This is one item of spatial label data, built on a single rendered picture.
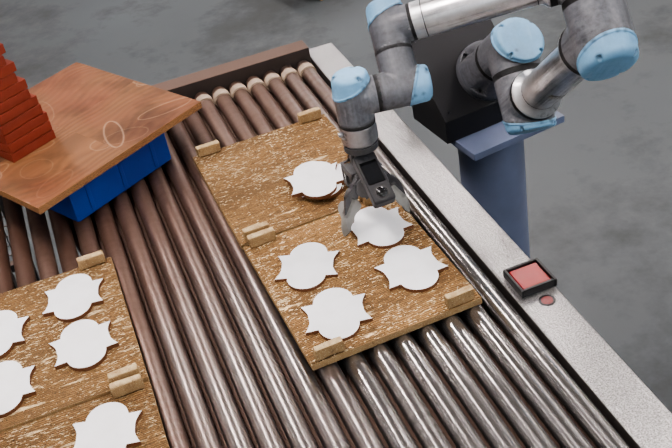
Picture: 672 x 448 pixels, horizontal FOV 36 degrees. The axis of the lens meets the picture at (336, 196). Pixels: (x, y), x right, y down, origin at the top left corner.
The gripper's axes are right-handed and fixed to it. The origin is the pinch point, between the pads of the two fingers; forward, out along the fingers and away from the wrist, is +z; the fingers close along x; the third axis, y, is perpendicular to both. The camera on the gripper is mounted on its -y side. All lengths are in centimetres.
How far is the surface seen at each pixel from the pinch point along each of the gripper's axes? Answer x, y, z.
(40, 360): 73, -2, 0
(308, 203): 9.5, 17.1, -0.3
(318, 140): -2.1, 40.5, -1.1
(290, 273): 21.7, -4.8, -0.3
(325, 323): 21.1, -22.5, 0.4
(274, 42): -59, 293, 83
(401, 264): 1.5, -14.5, 0.1
